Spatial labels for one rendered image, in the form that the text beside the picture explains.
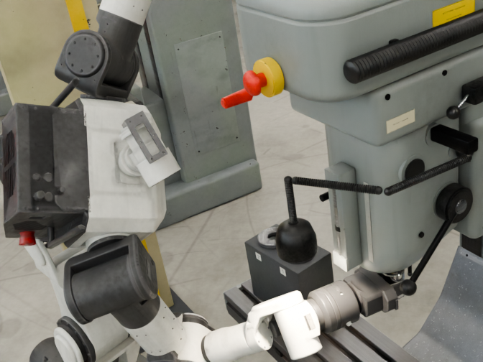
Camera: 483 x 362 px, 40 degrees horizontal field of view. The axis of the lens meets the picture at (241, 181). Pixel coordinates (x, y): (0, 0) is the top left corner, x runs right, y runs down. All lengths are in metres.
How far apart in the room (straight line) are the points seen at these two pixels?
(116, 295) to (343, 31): 0.61
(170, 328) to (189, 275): 2.28
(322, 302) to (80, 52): 0.66
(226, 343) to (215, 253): 2.37
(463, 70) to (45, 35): 1.86
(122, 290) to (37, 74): 1.62
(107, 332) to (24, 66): 1.28
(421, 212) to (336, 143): 0.19
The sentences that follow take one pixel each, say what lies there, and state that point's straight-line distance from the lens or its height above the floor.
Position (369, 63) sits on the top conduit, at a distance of 0.94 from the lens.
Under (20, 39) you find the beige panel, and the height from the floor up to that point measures 1.50.
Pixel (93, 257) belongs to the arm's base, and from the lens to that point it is 1.26.
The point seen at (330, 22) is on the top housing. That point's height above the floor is 1.85.
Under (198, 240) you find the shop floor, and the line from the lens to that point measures 3.88.
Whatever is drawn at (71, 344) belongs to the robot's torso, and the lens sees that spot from 1.74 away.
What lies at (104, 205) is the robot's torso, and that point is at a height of 1.54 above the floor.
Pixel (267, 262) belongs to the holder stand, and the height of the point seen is 1.07.
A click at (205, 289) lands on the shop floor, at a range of 3.50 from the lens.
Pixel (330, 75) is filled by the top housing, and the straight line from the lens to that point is 0.96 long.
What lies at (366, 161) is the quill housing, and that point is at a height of 1.57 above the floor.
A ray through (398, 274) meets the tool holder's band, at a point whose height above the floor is 1.27.
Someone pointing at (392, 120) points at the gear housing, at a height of 1.67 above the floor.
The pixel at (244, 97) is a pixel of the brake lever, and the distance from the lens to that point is 1.14.
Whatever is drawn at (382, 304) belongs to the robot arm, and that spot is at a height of 1.23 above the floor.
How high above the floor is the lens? 2.13
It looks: 29 degrees down
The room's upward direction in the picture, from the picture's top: 10 degrees counter-clockwise
